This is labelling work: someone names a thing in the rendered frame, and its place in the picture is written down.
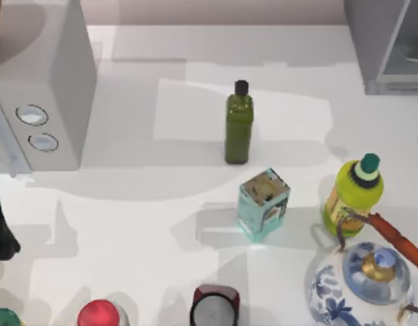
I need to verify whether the dark green square bottle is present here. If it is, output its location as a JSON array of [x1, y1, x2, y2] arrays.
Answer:
[[224, 79, 256, 165]]

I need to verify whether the dark red and grey can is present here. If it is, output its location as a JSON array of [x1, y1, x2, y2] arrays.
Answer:
[[189, 285, 241, 326]]

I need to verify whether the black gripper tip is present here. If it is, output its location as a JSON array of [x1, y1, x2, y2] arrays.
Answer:
[[0, 173, 22, 262]]

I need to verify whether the blue and white teapot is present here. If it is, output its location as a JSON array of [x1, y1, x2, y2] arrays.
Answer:
[[304, 213, 418, 326]]

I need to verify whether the large microwave knob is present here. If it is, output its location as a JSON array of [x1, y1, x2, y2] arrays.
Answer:
[[15, 104, 50, 126]]

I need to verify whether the grey cabinet with dark inside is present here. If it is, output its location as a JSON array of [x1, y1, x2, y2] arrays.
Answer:
[[343, 0, 418, 96]]

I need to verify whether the yellow-green bottle with green cap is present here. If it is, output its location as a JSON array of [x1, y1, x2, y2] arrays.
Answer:
[[322, 153, 385, 238]]

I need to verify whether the bottle with red cap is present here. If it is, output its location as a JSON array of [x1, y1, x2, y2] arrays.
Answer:
[[77, 299, 131, 326]]

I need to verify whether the teal printed carton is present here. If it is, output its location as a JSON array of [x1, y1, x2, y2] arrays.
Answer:
[[237, 166, 291, 243]]

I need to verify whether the pale microwave oven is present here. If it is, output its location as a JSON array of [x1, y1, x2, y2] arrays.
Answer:
[[0, 0, 97, 179]]

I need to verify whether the small microwave knob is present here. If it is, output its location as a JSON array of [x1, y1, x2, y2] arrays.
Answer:
[[28, 132, 60, 153]]

